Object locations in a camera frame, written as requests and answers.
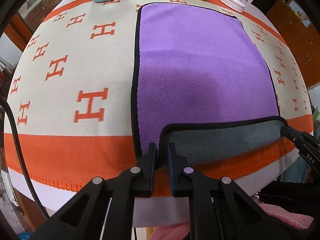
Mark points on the orange and cream H blanket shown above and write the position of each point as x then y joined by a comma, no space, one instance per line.
71,91

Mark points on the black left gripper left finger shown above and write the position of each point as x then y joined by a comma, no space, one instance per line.
103,209

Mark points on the purple and grey towel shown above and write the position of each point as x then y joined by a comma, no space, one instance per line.
201,84

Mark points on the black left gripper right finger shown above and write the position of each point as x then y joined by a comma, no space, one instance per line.
220,209

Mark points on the brown wooden cabinet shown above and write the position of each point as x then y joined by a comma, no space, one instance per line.
303,41

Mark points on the pink fluffy cloth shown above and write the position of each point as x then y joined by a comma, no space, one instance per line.
180,231

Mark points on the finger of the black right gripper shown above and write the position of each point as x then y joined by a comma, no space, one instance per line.
308,147
291,134

